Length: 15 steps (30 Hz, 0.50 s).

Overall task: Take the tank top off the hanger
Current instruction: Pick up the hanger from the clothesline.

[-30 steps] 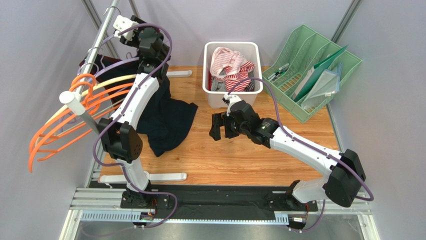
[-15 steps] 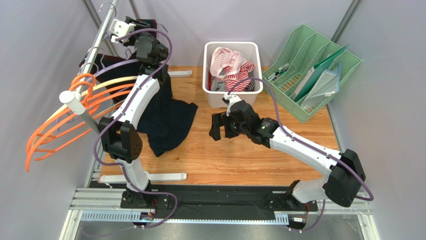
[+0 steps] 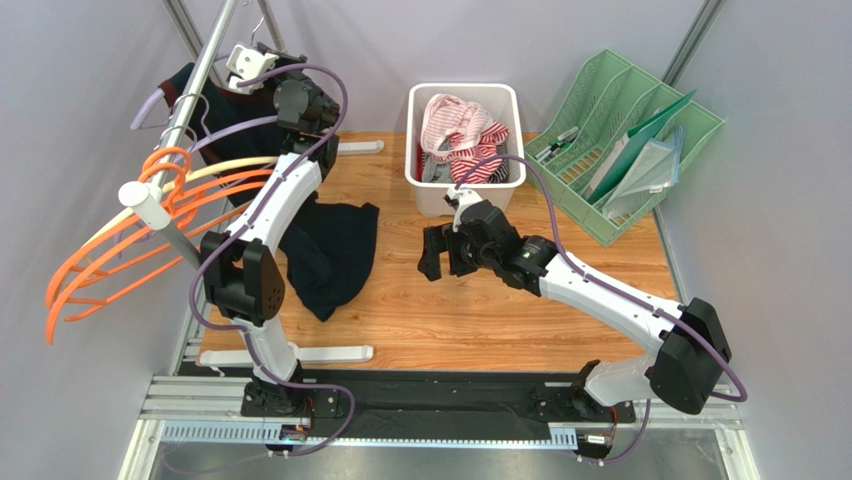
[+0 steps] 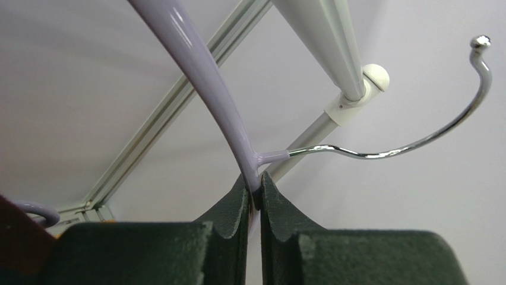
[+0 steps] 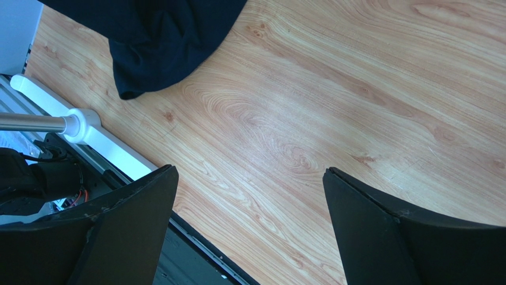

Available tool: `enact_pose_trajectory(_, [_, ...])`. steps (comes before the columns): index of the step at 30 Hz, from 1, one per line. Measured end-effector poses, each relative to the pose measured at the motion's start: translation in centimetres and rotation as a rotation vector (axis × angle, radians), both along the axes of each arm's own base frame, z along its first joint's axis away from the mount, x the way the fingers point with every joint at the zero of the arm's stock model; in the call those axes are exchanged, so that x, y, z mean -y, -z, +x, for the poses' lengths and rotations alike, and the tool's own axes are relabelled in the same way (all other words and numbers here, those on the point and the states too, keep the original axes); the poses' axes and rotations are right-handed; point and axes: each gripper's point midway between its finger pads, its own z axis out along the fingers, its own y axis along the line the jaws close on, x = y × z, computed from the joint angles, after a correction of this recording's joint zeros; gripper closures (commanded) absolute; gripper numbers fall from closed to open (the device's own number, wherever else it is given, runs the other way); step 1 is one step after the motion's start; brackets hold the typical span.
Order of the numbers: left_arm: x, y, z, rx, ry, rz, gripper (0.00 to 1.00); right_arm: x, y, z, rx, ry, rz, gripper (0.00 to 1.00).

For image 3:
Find white plastic basket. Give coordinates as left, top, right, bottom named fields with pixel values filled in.
left=404, top=82, right=527, bottom=218

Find green file organizer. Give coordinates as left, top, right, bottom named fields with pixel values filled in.
left=523, top=48, right=727, bottom=248

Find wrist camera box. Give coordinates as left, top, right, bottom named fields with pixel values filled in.
left=226, top=43, right=279, bottom=95
left=444, top=186, right=483, bottom=232

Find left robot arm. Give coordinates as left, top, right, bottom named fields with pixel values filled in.
left=193, top=64, right=373, bottom=417

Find metal clothes rack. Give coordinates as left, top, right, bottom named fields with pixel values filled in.
left=117, top=0, right=385, bottom=367

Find clear document pouch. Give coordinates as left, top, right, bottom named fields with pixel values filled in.
left=602, top=124, right=686, bottom=220

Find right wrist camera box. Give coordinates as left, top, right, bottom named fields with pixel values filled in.
left=444, top=186, right=483, bottom=232

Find orange plastic hanger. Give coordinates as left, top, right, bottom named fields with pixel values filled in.
left=45, top=199, right=251, bottom=346

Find grey garment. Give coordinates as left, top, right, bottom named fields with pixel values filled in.
left=420, top=153, right=455, bottom=184

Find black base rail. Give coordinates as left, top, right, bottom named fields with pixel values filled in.
left=240, top=369, right=637, bottom=441

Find green folder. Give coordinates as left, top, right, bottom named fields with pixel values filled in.
left=582, top=90, right=696, bottom=204

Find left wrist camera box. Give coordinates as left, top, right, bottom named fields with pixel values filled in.
left=226, top=43, right=279, bottom=95

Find red white striped top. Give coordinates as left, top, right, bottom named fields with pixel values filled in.
left=419, top=94, right=511, bottom=182

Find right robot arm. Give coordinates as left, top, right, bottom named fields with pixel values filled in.
left=418, top=201, right=732, bottom=415

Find pens in organizer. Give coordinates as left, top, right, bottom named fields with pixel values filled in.
left=534, top=126, right=580, bottom=163

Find black white striped top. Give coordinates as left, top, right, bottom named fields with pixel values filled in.
left=488, top=142, right=510, bottom=184

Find dark navy garment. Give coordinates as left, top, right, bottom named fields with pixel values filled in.
left=158, top=63, right=380, bottom=322

